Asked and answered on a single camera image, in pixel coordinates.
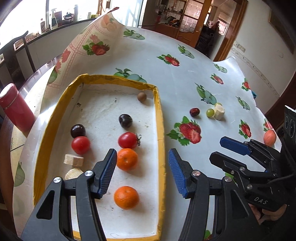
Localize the red thermos bottle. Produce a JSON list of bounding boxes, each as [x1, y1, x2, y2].
[[1, 83, 35, 132]]

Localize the fruit-print tablecloth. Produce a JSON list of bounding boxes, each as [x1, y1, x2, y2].
[[11, 10, 267, 235]]

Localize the right hand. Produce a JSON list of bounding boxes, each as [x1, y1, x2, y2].
[[249, 204, 287, 225]]

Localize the orange mandarin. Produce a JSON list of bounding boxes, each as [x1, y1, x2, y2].
[[117, 148, 138, 171], [113, 186, 139, 210]]

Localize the dried red jujube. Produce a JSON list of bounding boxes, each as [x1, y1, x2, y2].
[[189, 108, 200, 117]]

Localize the white cylinder bottle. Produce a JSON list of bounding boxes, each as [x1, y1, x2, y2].
[[73, 4, 78, 22]]

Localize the spray bottle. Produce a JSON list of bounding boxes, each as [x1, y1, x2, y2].
[[51, 8, 58, 30]]

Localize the red cherry tomato with stem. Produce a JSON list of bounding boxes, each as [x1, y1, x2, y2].
[[118, 132, 142, 149]]

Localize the small dark plum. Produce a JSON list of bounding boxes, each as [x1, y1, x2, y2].
[[70, 124, 86, 138]]

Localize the red apple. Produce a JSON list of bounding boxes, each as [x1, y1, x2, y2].
[[263, 130, 276, 147]]

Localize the dark wooden chair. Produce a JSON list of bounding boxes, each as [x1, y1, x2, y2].
[[1, 31, 36, 90]]

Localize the yellow-rimmed white tray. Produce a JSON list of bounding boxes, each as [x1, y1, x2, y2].
[[33, 74, 166, 240]]

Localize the wooden glass door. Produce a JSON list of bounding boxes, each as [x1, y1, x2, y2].
[[176, 0, 211, 48]]

